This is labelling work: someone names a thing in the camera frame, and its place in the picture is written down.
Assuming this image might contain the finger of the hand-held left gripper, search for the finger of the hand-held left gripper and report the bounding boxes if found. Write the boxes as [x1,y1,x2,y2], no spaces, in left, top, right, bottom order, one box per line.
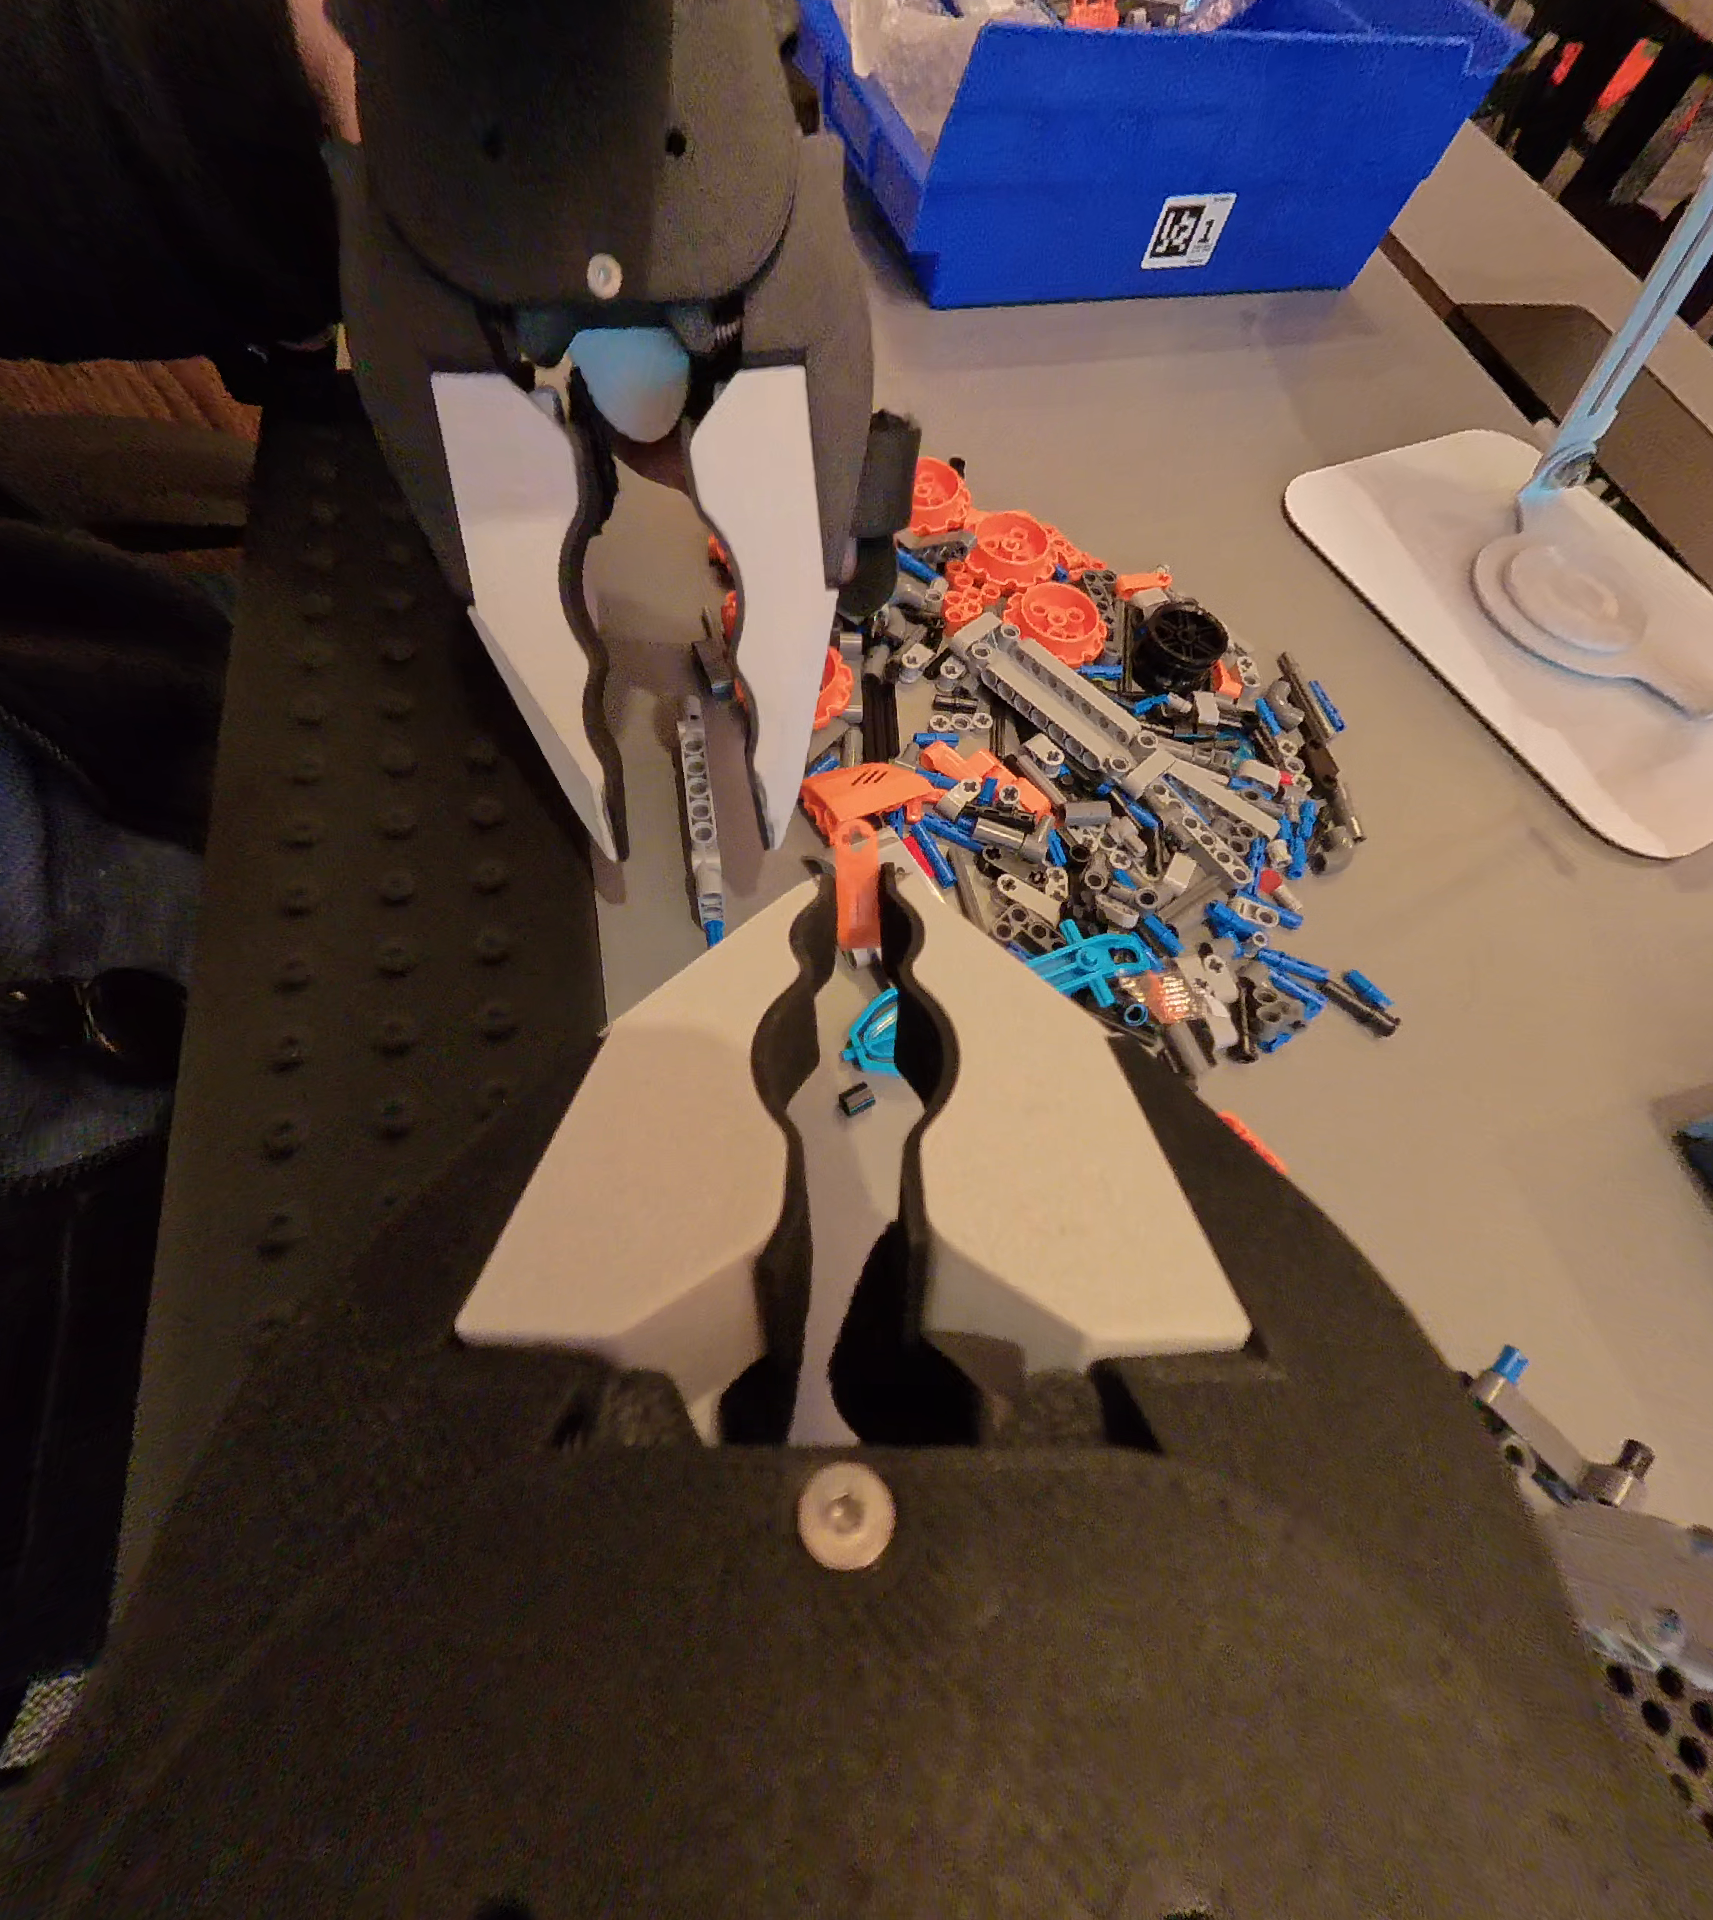
[432,362,630,866]
[686,352,846,855]

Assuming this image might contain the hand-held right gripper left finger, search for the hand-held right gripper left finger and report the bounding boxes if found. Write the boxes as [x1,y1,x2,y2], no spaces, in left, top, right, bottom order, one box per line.
[455,878,846,1437]

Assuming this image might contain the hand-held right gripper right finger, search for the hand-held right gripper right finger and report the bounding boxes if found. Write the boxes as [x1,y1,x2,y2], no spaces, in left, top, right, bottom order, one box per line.
[863,872,1251,1437]

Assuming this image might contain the grey perforated beam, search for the grey perforated beam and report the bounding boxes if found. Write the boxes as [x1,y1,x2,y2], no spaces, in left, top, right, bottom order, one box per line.
[674,698,730,922]

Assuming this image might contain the pile of toy building pieces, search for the pile of toy building pieces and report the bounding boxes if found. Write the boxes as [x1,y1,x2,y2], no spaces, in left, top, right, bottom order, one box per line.
[671,452,1404,1090]

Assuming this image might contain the clear plastic bag of parts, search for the clear plastic bag of parts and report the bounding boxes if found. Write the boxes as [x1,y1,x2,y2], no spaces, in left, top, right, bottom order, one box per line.
[886,3,1339,39]

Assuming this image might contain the black perforated block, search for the black perforated block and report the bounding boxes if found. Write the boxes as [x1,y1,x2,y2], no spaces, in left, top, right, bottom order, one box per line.
[1457,1342,1713,1877]

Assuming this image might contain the orange toothed wheel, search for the orange toothed wheel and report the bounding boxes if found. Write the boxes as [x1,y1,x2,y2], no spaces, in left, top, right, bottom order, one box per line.
[965,509,1072,603]
[900,455,982,545]
[1022,583,1125,675]

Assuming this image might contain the orange wedge panel piece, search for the orange wedge panel piece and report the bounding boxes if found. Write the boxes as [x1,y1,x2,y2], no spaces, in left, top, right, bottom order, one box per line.
[800,763,925,845]

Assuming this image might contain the black perforated mat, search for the black perforated mat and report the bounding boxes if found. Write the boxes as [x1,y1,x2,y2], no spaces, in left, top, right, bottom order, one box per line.
[123,392,625,1638]

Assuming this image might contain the large black wheel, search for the large black wheel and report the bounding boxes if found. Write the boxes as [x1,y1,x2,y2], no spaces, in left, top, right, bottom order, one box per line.
[1138,595,1236,690]

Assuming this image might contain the blue storage bin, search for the blue storage bin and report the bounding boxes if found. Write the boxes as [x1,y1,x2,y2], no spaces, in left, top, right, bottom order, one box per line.
[797,3,1524,314]

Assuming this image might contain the wooden book stand, white base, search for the wooden book stand, white base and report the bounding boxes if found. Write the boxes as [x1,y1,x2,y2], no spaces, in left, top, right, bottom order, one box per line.
[1284,85,1713,866]

